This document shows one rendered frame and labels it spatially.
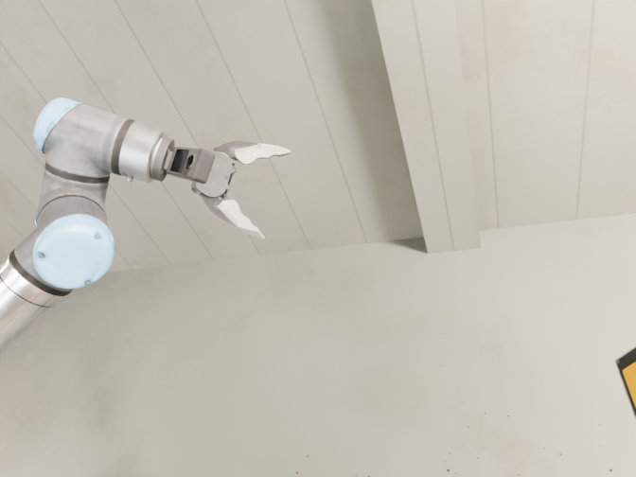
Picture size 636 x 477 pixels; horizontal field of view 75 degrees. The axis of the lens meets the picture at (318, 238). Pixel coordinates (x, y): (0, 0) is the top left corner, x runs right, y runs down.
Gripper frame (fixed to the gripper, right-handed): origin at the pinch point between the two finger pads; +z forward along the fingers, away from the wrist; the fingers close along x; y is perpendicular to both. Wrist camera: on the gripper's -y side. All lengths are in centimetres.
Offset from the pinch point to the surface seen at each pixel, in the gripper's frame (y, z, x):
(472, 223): 137, 117, -29
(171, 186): 218, -50, -3
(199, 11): 136, -49, -82
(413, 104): 109, 55, -67
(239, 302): 204, 13, 57
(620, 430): 54, 148, 39
